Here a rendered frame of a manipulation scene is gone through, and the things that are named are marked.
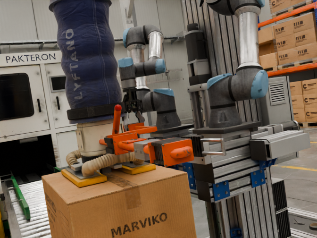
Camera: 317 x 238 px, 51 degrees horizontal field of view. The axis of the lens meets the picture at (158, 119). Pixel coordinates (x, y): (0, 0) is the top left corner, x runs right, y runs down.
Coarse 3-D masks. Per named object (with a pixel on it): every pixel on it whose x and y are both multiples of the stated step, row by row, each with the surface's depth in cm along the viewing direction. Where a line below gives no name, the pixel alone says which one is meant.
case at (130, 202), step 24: (168, 168) 123; (48, 192) 133; (72, 192) 107; (96, 192) 102; (120, 192) 101; (144, 192) 105; (168, 192) 109; (48, 216) 147; (72, 216) 95; (96, 216) 98; (120, 216) 101; (144, 216) 105; (168, 216) 108; (192, 216) 112
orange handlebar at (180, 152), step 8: (136, 128) 164; (144, 128) 144; (152, 128) 145; (104, 144) 118; (120, 144) 102; (128, 144) 96; (128, 152) 96; (144, 152) 86; (176, 152) 72; (184, 152) 73
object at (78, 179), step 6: (78, 162) 134; (66, 174) 131; (72, 174) 127; (78, 174) 122; (96, 174) 118; (102, 174) 119; (72, 180) 120; (78, 180) 114; (84, 180) 113; (90, 180) 113; (96, 180) 114; (102, 180) 115; (78, 186) 112; (84, 186) 112
